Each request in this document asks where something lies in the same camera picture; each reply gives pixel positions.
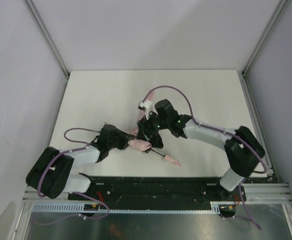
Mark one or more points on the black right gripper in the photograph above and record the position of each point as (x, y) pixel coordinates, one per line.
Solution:
(148, 136)

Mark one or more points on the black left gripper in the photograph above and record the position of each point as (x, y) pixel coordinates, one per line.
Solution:
(122, 139)

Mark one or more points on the pink folding umbrella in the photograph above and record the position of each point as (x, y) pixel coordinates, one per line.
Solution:
(145, 146)

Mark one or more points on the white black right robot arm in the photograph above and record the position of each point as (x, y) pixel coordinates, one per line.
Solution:
(243, 150)

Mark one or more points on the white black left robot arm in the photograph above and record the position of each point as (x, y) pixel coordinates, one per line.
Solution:
(51, 176)

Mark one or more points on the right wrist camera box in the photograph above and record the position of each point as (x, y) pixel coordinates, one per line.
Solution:
(145, 107)

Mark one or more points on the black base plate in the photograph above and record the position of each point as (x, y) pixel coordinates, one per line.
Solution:
(158, 193)

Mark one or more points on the aluminium frame rail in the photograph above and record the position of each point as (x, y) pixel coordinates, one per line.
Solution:
(263, 190)

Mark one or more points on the left corner aluminium post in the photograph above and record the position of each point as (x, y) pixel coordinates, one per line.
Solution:
(34, 13)

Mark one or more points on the corner aluminium post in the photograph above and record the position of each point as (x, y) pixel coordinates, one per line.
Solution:
(270, 26)
(34, 13)

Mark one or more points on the right corner aluminium post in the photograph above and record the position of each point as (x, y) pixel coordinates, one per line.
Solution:
(270, 26)

